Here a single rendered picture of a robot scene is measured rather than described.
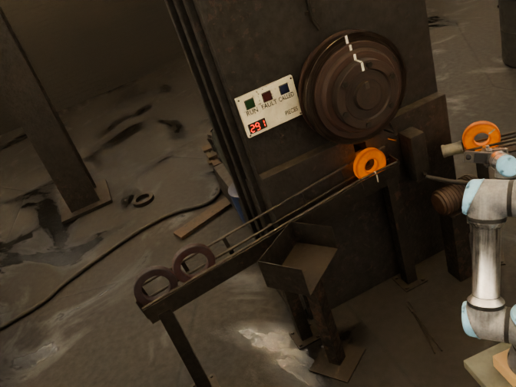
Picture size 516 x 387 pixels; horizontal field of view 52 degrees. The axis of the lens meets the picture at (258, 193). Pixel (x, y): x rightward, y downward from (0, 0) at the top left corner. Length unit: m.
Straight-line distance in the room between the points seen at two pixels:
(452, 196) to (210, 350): 1.44
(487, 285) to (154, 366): 1.79
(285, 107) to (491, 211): 0.95
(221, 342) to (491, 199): 1.66
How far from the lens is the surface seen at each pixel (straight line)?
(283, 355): 2.73
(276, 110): 2.28
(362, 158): 2.42
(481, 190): 1.80
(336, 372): 2.57
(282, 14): 2.23
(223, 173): 3.90
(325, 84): 2.16
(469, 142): 2.58
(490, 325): 1.93
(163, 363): 2.98
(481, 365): 2.14
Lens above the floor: 1.97
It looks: 29 degrees down
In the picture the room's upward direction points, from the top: 20 degrees counter-clockwise
